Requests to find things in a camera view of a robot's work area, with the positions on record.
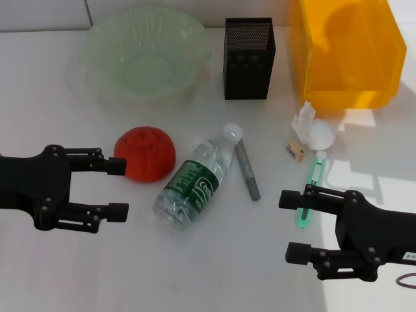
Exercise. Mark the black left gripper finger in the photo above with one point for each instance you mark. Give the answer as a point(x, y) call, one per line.
point(117, 213)
point(115, 166)

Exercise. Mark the small beige eraser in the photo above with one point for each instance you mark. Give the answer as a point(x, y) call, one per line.
point(295, 150)

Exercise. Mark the yellow plastic bin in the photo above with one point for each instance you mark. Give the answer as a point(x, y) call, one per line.
point(351, 65)

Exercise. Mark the grey marker pen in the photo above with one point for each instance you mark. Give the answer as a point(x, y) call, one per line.
point(247, 169)

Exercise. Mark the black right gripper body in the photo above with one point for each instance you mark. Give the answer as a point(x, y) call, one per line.
point(383, 234)

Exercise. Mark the green glass fruit bowl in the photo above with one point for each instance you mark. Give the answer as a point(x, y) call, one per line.
point(146, 65)

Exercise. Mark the clear green-label water bottle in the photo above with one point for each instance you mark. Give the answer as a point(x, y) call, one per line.
point(191, 185)

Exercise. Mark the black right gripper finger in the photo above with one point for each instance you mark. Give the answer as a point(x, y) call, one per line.
point(297, 253)
point(291, 199)

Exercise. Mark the green utility knife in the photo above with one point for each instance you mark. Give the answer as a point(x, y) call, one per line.
point(317, 170)

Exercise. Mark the orange fruit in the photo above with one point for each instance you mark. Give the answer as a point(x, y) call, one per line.
point(146, 156)

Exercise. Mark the black mesh pen holder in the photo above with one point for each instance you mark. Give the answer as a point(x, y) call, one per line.
point(248, 65)

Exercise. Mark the white paper ball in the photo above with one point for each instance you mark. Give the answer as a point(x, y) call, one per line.
point(317, 135)

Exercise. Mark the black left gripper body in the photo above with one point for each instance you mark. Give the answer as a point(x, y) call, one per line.
point(29, 185)

